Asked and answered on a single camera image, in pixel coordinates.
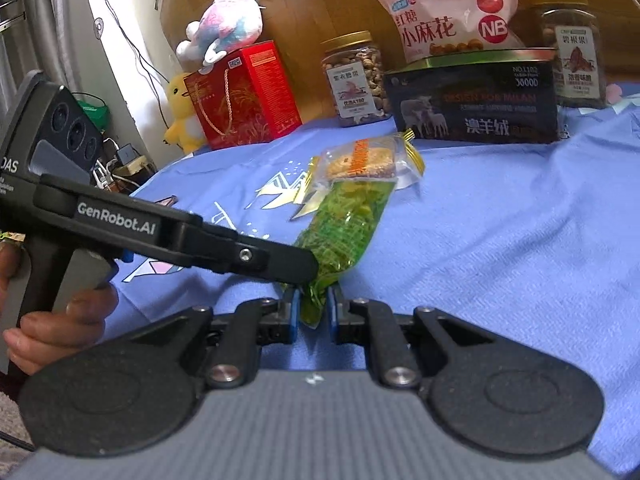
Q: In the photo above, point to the pink white plush toy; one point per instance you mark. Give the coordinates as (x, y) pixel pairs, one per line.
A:
(225, 25)

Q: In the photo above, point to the red gift box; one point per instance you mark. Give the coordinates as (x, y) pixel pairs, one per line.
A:
(250, 95)

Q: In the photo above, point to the yellow duck plush toy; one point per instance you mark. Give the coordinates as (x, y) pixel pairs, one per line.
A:
(182, 110)

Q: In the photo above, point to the wooden board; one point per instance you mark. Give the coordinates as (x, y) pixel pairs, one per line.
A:
(310, 5)

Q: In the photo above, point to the brown padded headboard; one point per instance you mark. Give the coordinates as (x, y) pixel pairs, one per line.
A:
(620, 35)

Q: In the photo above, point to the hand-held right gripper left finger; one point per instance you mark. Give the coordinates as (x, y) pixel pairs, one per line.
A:
(294, 315)

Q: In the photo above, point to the beige power strip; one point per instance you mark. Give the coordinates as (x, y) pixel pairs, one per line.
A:
(135, 165)

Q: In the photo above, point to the dark green-lidded box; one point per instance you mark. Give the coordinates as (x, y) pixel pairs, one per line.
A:
(475, 105)

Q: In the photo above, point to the yellow-edged cake packet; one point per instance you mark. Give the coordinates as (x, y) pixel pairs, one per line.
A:
(365, 162)

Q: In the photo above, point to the green plastic container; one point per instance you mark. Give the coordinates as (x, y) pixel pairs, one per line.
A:
(95, 110)

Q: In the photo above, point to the grey curtain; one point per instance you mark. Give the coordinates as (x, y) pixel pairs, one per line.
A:
(40, 20)

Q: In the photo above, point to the cashew jar with gold lid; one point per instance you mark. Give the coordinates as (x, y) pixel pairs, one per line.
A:
(355, 75)

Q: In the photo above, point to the pink snack bag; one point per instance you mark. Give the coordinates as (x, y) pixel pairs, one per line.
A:
(440, 15)

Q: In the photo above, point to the green snack packet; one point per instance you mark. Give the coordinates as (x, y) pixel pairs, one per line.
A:
(345, 225)

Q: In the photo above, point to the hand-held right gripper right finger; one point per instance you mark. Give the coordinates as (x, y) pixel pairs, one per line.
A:
(334, 317)

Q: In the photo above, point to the pecan jar with gold lid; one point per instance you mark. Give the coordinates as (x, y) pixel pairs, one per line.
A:
(570, 50)

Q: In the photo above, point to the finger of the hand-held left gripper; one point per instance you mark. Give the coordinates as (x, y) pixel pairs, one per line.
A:
(280, 262)

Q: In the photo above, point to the person's left hand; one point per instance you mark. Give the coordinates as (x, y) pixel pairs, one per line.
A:
(55, 325)

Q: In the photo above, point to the blue printed bed sheet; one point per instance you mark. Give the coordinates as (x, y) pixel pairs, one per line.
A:
(500, 235)

